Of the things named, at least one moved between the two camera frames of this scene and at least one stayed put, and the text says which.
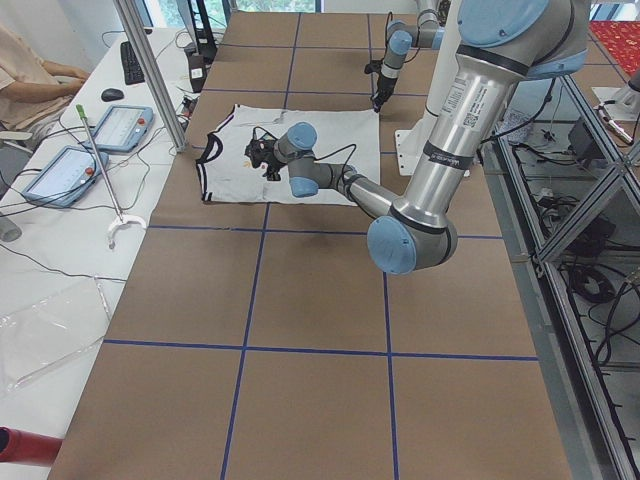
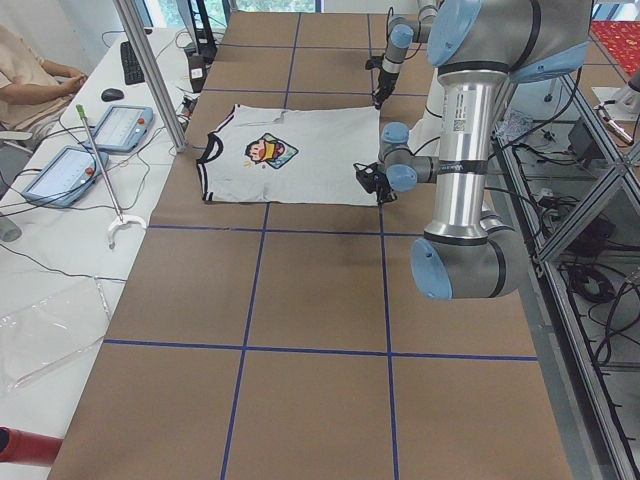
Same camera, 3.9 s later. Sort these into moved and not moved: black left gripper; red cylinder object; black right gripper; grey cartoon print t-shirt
Moved: black left gripper
Not moved: black right gripper; red cylinder object; grey cartoon print t-shirt
